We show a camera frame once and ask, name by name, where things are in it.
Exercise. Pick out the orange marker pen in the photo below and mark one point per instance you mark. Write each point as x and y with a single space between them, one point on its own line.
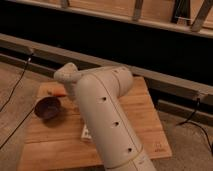
56 94

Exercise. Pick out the grey metal floor rail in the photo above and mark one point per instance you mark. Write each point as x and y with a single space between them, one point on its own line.
174 94

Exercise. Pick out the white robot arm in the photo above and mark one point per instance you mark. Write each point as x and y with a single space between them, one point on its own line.
96 92

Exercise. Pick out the dark purple ceramic bowl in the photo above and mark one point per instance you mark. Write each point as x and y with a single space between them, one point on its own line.
47 108

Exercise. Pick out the wooden shelf frame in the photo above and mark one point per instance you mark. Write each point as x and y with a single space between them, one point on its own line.
193 17

